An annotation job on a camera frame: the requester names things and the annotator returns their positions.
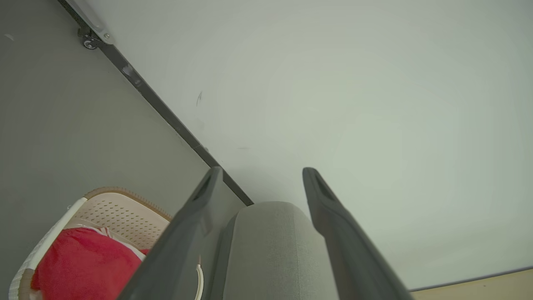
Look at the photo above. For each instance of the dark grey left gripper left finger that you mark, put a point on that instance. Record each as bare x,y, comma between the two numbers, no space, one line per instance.
179,250

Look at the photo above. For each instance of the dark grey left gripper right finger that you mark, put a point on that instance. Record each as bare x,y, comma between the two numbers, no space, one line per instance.
349,258

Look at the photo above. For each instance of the red garment with white band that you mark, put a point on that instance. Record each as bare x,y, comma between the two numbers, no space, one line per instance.
83,266

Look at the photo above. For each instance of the grey fabric sofa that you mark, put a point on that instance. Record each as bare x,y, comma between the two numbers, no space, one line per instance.
270,250

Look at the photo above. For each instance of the cream perforated laundry basket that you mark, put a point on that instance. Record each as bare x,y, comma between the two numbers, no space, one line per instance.
120,212

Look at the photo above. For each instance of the black baseboard strip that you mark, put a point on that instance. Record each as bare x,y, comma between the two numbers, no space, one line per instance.
175,123

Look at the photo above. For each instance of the small black caster wheel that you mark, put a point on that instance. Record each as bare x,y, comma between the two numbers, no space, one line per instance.
89,43

